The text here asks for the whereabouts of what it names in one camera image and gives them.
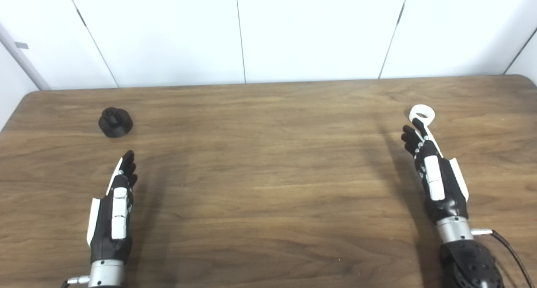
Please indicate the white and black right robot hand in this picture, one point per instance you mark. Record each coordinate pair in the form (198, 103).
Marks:
(436, 179)

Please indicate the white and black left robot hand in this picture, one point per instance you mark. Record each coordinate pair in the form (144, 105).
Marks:
(119, 212)

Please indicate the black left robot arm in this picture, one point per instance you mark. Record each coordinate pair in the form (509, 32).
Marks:
(107, 274)

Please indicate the round black part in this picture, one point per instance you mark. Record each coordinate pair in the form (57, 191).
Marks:
(115, 122)

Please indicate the grey wall corner post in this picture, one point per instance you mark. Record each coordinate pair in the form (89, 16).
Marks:
(23, 59)

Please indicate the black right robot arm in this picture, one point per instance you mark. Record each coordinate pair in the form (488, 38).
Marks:
(467, 263)

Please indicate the small grey wall tag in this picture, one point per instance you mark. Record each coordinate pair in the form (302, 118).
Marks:
(22, 45)

